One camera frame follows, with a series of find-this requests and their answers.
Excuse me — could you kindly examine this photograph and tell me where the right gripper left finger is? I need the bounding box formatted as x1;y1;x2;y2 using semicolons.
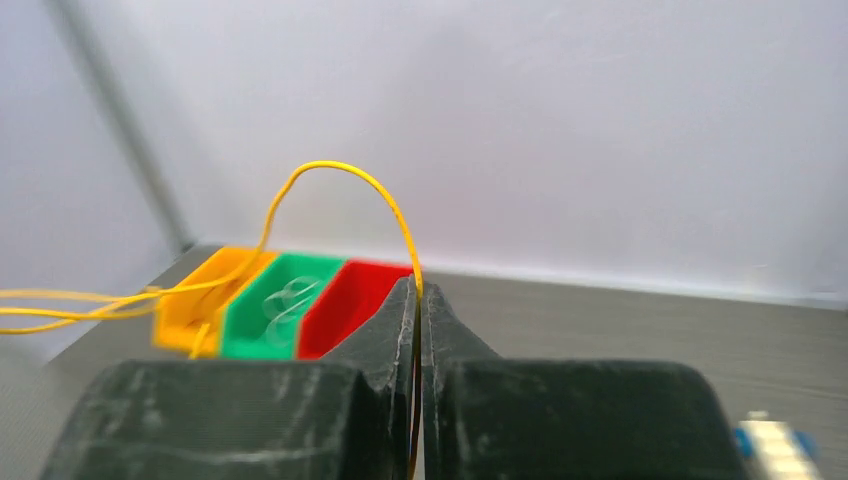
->
42;277;417;479

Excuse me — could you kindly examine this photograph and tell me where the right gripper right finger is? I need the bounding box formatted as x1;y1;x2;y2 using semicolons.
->
421;283;749;479

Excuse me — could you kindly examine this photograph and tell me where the yellow wire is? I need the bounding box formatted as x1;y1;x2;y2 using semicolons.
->
0;160;425;480

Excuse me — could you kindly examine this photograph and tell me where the red bin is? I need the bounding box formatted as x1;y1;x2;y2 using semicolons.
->
295;258;413;360

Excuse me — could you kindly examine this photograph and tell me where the green bin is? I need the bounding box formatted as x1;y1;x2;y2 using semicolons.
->
220;252;345;360

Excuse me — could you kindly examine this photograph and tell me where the yellow bin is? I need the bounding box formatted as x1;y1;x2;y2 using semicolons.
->
151;246;279;358

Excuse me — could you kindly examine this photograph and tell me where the white blue toy car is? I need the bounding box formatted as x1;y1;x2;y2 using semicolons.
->
734;411;824;480

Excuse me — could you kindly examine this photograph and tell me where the white wire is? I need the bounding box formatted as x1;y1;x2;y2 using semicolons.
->
261;276;326;349

